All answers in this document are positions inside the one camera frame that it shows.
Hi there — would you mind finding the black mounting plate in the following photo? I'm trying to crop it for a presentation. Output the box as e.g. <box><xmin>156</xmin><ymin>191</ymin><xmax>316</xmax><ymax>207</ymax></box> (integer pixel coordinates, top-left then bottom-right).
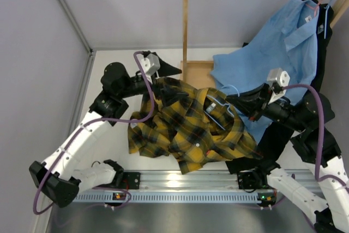
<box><xmin>237</xmin><ymin>170</ymin><xmax>270</xmax><ymax>193</ymax></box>
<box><xmin>108</xmin><ymin>171</ymin><xmax>141</xmax><ymax>190</ymax></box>

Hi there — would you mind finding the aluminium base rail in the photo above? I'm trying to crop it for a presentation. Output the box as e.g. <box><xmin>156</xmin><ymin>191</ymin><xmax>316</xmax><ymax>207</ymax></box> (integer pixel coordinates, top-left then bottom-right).
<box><xmin>43</xmin><ymin>169</ymin><xmax>339</xmax><ymax>190</ymax></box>

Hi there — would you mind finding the light blue shirt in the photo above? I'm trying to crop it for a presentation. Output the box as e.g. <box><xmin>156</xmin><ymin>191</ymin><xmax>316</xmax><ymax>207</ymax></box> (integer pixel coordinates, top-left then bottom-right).
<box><xmin>209</xmin><ymin>0</ymin><xmax>320</xmax><ymax>141</ymax></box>

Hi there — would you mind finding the yellow black plaid shirt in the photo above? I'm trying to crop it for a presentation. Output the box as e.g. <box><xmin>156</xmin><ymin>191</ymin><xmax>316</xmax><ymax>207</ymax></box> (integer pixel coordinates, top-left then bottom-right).
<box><xmin>128</xmin><ymin>77</ymin><xmax>262</xmax><ymax>174</ymax></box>

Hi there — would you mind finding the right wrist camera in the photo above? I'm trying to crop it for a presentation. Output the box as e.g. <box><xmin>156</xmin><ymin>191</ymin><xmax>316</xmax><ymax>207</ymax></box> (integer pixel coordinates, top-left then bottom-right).
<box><xmin>267</xmin><ymin>68</ymin><xmax>290</xmax><ymax>104</ymax></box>

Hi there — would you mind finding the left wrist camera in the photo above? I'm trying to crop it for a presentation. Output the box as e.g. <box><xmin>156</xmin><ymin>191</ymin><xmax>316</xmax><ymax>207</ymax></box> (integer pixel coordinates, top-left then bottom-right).
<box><xmin>140</xmin><ymin>53</ymin><xmax>160</xmax><ymax>76</ymax></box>

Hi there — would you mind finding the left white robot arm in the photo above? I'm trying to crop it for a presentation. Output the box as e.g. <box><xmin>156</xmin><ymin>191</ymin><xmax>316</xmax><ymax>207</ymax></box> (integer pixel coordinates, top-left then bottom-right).
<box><xmin>29</xmin><ymin>51</ymin><xmax>186</xmax><ymax>208</ymax></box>

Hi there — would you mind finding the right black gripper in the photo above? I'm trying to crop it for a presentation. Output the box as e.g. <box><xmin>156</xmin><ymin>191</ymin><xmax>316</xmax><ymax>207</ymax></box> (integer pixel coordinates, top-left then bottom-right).
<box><xmin>225</xmin><ymin>83</ymin><xmax>306</xmax><ymax>133</ymax></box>

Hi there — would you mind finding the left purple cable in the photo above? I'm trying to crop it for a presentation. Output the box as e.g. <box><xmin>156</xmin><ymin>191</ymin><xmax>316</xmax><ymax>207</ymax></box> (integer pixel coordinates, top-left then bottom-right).
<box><xmin>32</xmin><ymin>50</ymin><xmax>155</xmax><ymax>214</ymax></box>

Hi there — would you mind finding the blue wire hanger right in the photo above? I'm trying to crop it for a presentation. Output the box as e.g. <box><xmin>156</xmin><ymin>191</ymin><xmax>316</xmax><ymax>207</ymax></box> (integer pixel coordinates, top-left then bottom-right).
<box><xmin>323</xmin><ymin>0</ymin><xmax>344</xmax><ymax>39</ymax></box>

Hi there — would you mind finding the purple cable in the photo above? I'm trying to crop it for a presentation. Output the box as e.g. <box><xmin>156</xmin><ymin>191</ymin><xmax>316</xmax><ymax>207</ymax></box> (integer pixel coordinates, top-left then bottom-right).
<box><xmin>32</xmin><ymin>50</ymin><xmax>155</xmax><ymax>214</ymax></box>
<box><xmin>280</xmin><ymin>83</ymin><xmax>349</xmax><ymax>190</ymax></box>

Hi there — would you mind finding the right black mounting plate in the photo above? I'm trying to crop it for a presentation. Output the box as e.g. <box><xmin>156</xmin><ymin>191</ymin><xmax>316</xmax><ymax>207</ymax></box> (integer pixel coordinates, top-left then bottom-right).
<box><xmin>237</xmin><ymin>170</ymin><xmax>270</xmax><ymax>193</ymax></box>

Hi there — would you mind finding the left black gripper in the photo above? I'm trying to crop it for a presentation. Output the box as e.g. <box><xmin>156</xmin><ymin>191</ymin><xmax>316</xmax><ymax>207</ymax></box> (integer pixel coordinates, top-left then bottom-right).
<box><xmin>118</xmin><ymin>52</ymin><xmax>188</xmax><ymax>106</ymax></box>

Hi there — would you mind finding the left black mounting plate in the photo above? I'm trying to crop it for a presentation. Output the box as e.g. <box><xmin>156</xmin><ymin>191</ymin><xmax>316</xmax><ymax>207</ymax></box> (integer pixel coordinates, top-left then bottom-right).
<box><xmin>108</xmin><ymin>171</ymin><xmax>141</xmax><ymax>190</ymax></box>

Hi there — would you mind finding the black garment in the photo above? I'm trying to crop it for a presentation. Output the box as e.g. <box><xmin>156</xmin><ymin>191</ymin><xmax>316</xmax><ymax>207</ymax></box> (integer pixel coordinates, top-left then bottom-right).
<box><xmin>226</xmin><ymin>4</ymin><xmax>334</xmax><ymax>174</ymax></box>

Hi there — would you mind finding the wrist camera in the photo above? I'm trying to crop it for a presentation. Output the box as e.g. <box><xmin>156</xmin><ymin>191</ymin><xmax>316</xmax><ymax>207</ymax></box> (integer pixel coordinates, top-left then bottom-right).
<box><xmin>140</xmin><ymin>53</ymin><xmax>160</xmax><ymax>76</ymax></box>
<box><xmin>267</xmin><ymin>68</ymin><xmax>290</xmax><ymax>104</ymax></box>

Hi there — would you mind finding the slotted cable duct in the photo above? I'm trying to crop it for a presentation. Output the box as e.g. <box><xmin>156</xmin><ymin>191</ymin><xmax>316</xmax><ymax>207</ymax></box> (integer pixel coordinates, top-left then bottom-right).
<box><xmin>74</xmin><ymin>190</ymin><xmax>275</xmax><ymax>204</ymax></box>

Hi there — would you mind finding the light blue wire hanger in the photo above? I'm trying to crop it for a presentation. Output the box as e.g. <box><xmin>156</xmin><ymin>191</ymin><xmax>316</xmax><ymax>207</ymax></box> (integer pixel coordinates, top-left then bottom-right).
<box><xmin>203</xmin><ymin>87</ymin><xmax>244</xmax><ymax>132</ymax></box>

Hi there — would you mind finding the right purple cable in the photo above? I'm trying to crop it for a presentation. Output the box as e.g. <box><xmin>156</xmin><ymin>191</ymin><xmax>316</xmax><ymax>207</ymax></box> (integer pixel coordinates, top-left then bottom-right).
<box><xmin>280</xmin><ymin>83</ymin><xmax>349</xmax><ymax>190</ymax></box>

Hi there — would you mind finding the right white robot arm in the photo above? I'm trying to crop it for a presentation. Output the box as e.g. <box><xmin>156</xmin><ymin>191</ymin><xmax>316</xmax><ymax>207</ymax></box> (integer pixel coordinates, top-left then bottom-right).
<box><xmin>226</xmin><ymin>84</ymin><xmax>348</xmax><ymax>232</ymax></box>

